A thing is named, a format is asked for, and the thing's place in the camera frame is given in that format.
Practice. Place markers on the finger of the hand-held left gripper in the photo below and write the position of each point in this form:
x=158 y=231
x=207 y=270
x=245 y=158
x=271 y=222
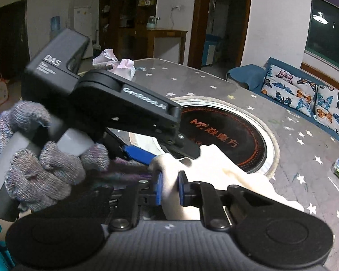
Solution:
x=183 y=146
x=137 y=154

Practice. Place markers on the blue cabinet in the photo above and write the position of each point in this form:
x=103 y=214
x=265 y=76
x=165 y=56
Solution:
x=212 y=49

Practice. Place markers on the person's left hand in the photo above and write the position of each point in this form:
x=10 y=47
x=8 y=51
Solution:
x=36 y=175

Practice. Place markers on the white refrigerator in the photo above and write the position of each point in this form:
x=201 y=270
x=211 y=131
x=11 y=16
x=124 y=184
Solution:
x=83 y=24

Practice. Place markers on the blue sofa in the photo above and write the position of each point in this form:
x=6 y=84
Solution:
x=248 y=73

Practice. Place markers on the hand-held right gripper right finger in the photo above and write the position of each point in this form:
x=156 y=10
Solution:
x=182 y=188

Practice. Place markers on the blue water dispenser bottle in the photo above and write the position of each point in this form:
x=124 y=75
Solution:
x=56 y=25

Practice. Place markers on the butterfly-printed cushion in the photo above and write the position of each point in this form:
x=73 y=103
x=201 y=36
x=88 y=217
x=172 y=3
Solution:
x=288 y=90
x=333 y=110

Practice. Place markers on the white wall socket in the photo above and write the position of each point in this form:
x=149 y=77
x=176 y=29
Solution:
x=177 y=7

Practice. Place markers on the window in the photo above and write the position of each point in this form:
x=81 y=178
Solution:
x=327 y=39

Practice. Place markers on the glass kettle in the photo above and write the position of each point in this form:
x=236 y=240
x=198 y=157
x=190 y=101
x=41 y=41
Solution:
x=151 y=23

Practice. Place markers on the wooden door frame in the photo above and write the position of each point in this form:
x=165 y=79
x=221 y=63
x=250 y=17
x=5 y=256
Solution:
x=195 y=19

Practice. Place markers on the crumpled pink white plastic bag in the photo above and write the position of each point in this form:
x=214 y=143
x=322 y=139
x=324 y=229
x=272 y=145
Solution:
x=124 y=67

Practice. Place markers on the grey star-printed tablecloth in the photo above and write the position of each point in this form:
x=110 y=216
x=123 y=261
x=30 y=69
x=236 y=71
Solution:
x=299 y=161

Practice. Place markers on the pink white crumpled cloth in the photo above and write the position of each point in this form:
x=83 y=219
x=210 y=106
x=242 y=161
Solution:
x=106 y=56

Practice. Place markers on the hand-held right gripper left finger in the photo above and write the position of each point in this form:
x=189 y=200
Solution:
x=158 y=189

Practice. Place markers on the dark wooden shelf cabinet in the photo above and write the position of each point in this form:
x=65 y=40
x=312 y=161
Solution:
x=130 y=8

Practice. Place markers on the wooden side table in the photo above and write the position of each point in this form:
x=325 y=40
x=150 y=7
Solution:
x=166 y=42

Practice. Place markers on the dark wooden door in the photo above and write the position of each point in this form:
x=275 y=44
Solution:
x=8 y=39

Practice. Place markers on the round black induction cooker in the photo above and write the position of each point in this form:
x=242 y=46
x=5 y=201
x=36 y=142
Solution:
x=228 y=129

